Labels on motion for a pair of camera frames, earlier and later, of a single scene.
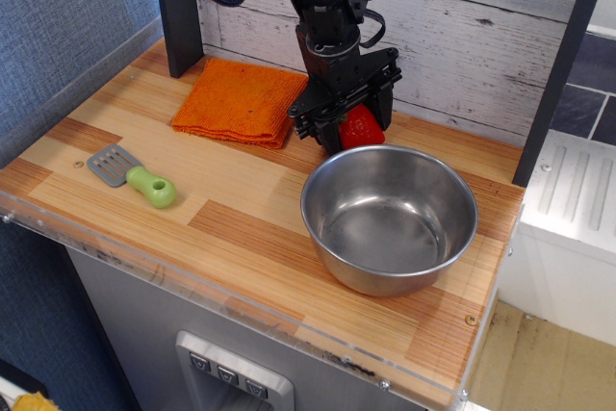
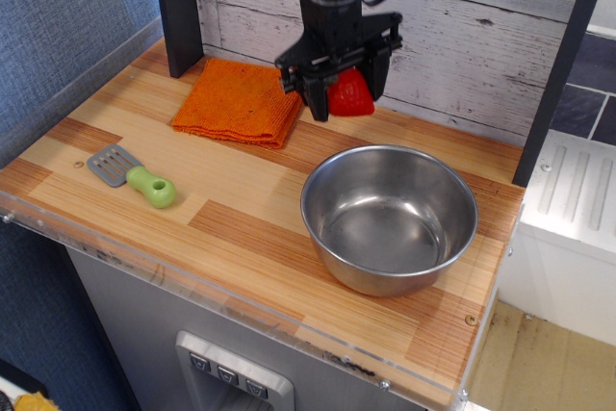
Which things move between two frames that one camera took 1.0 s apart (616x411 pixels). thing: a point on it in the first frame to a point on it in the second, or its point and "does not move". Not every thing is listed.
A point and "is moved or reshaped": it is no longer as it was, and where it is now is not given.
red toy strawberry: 359,128 is moved or reshaped
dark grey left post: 179,9 does not move
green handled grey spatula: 115,166 does not move
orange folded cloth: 242,101 does not move
